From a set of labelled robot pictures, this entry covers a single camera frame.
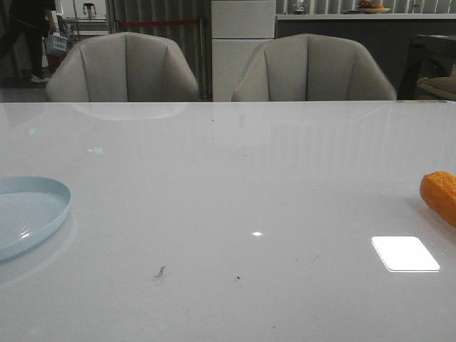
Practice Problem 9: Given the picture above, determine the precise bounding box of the light blue round plate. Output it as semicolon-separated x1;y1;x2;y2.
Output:
1;176;72;261

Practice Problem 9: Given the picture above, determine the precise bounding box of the orange toy corn cob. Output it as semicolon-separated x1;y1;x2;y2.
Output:
420;171;455;227

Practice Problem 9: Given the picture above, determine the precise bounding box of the beige chair on right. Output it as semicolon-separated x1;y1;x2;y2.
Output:
232;33;396;102

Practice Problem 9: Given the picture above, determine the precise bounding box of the beige chair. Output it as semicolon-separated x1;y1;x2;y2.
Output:
232;33;396;102
46;32;199;103

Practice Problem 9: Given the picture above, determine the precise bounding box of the white cabinet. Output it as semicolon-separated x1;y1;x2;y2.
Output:
211;1;276;102

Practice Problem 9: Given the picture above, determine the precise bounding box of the beige chair on left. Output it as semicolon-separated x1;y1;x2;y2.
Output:
46;32;199;103

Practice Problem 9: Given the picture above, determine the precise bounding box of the red barrier belt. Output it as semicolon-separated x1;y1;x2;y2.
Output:
120;18;200;28

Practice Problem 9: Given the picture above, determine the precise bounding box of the grey counter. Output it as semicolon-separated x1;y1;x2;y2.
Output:
275;14;455;94

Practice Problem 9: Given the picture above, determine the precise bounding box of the blue plastic basket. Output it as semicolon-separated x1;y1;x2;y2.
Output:
46;31;68;57

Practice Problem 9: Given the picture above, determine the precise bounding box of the fruit bowl on counter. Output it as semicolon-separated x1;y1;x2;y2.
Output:
357;0;390;14

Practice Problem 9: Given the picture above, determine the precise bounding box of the dark armchair at right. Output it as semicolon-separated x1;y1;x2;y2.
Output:
398;35;455;100

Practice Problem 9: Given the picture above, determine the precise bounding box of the person in black clothes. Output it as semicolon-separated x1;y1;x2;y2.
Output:
1;0;57;83

